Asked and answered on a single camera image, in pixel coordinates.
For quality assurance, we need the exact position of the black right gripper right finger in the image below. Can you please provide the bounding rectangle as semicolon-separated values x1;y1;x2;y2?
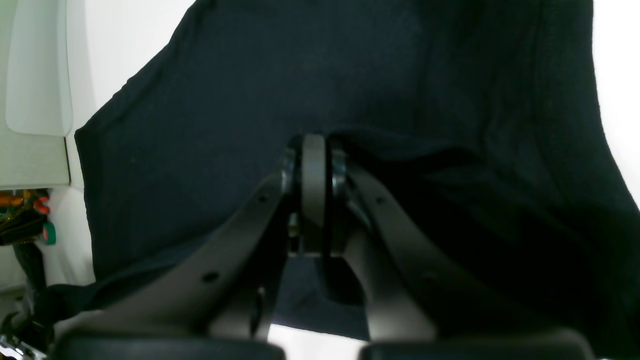
327;145;594;360

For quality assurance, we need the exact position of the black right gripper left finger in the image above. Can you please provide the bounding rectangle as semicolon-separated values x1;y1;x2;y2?
52;135;326;360

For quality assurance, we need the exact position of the black T-shirt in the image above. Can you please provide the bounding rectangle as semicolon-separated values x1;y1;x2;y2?
34;0;639;360

